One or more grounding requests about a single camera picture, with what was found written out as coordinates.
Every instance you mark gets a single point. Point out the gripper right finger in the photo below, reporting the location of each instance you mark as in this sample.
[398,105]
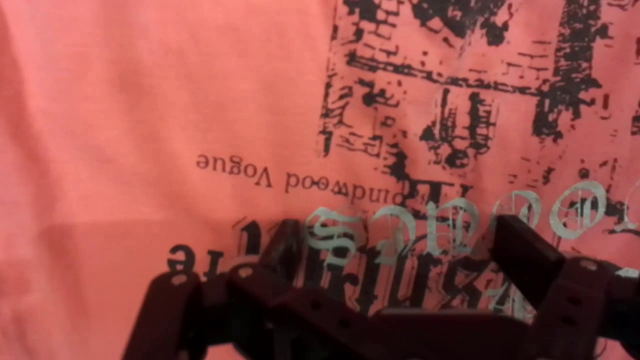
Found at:
[555,280]

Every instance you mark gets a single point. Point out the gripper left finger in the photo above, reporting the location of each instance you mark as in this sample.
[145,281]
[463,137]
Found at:
[260,300]

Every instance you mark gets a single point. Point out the peach printed sweatshirt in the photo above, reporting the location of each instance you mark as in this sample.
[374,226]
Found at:
[200,125]

